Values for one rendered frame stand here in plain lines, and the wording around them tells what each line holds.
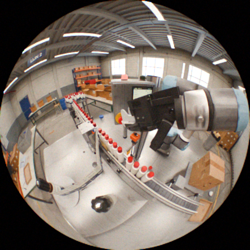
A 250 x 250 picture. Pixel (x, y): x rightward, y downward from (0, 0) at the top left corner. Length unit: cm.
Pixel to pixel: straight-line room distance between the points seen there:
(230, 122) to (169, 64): 562
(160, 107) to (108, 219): 71
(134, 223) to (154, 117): 73
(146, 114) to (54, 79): 760
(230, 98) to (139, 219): 76
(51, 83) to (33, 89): 180
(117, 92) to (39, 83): 755
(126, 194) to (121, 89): 63
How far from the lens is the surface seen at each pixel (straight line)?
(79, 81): 731
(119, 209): 64
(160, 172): 76
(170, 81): 24
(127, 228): 77
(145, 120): 16
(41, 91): 764
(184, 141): 70
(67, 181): 78
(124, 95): 27
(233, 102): 15
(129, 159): 45
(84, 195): 70
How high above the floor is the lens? 150
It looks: 40 degrees down
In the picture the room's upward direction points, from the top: straight up
